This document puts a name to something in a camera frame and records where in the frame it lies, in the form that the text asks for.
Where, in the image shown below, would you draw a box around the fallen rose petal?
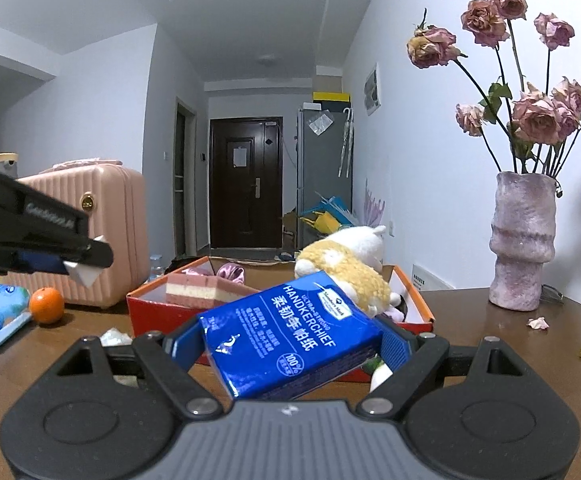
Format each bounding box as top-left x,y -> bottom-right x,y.
527,316 -> 549,330

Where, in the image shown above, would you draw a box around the orange mandarin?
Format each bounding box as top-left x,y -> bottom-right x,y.
28,287 -> 65,325

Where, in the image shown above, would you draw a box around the dark brown door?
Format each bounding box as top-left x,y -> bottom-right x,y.
209,117 -> 283,249

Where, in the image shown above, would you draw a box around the pink satin scrunchie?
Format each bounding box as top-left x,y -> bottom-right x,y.
182,261 -> 247,287

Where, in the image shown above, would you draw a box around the white board against wall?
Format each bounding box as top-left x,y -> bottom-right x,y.
411,263 -> 454,292

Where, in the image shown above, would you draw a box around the grey refrigerator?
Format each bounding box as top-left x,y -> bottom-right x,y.
296,102 -> 352,249

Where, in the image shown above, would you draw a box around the yellow box on fridge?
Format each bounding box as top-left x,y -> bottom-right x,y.
312,91 -> 350,103

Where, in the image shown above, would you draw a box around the dried pink roses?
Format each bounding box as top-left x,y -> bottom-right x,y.
405,0 -> 581,179

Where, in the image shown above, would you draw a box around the pink white layered sponge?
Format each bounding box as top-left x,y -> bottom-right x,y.
166,273 -> 258,310

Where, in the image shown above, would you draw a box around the blue yellow clutter pile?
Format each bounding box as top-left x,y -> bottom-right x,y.
299,195 -> 359,235

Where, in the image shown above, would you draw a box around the purple textured vase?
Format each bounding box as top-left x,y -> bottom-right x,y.
489,171 -> 556,312

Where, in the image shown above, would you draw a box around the orange red cardboard box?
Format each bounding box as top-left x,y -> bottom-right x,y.
125,254 -> 436,385

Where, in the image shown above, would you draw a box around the yellow white plush toy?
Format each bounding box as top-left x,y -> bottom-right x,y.
295,226 -> 407,318

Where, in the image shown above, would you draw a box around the pink ribbed suitcase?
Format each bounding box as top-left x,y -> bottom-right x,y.
5,159 -> 150,301

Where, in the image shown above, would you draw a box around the white wall panel box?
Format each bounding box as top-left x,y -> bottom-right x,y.
364,64 -> 381,116

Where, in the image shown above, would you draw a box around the blue handkerchief tissue pack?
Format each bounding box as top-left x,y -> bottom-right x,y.
199,271 -> 381,401

